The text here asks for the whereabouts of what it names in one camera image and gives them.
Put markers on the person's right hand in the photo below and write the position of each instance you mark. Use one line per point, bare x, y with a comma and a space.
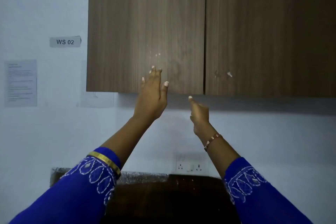
201, 118

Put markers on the person's left hand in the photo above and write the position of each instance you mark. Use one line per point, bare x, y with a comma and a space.
151, 100

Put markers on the person's left thumb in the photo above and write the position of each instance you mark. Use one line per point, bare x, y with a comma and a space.
164, 92

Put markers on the person's left little finger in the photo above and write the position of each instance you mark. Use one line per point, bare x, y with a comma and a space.
143, 84

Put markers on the person's left forearm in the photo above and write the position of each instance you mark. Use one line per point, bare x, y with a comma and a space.
86, 181

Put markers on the person's right forearm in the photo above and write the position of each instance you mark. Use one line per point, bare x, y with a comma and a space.
246, 181

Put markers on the brown wooden cabinet door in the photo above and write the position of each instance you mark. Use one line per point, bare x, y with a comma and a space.
270, 27
131, 21

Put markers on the gold bangle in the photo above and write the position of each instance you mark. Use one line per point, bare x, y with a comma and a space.
109, 162

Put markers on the printed paper notice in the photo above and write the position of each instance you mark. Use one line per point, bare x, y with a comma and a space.
20, 83

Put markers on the white wall power socket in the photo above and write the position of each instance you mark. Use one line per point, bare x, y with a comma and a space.
191, 164

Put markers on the grey wall label sign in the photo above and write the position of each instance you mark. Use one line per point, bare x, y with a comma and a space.
65, 42

